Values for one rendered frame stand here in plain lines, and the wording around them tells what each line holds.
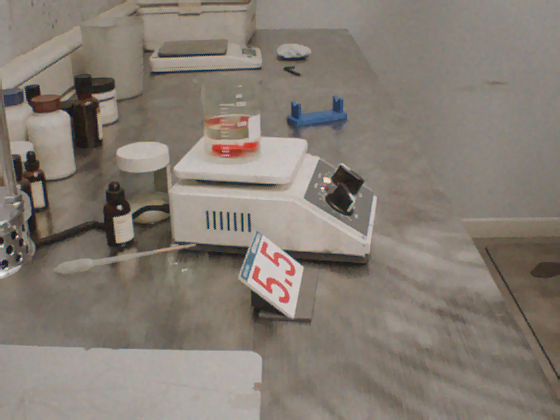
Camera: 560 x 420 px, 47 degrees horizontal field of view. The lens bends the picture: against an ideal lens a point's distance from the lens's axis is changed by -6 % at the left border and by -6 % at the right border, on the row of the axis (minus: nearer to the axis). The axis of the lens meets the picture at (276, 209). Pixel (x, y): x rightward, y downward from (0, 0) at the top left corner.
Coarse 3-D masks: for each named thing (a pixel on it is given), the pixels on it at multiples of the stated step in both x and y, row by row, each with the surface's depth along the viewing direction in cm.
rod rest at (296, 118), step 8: (336, 96) 114; (296, 104) 110; (336, 104) 114; (296, 112) 110; (320, 112) 114; (328, 112) 114; (336, 112) 114; (344, 112) 114; (288, 120) 112; (296, 120) 110; (304, 120) 110; (312, 120) 111; (320, 120) 112; (328, 120) 112
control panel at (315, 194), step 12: (324, 168) 74; (312, 180) 70; (324, 180) 71; (312, 192) 67; (324, 192) 69; (360, 192) 74; (372, 192) 75; (324, 204) 66; (360, 204) 71; (336, 216) 65; (348, 216) 67; (360, 216) 68; (360, 228) 66
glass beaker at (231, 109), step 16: (208, 80) 69; (224, 80) 70; (240, 80) 70; (256, 80) 68; (208, 96) 65; (224, 96) 65; (240, 96) 65; (256, 96) 66; (208, 112) 66; (224, 112) 65; (240, 112) 65; (256, 112) 67; (208, 128) 67; (224, 128) 66; (240, 128) 66; (256, 128) 67; (208, 144) 68; (224, 144) 66; (240, 144) 67; (256, 144) 68; (208, 160) 68; (224, 160) 67; (240, 160) 67
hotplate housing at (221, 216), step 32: (192, 192) 67; (224, 192) 66; (256, 192) 66; (288, 192) 65; (192, 224) 68; (224, 224) 67; (256, 224) 66; (288, 224) 66; (320, 224) 65; (320, 256) 67; (352, 256) 66
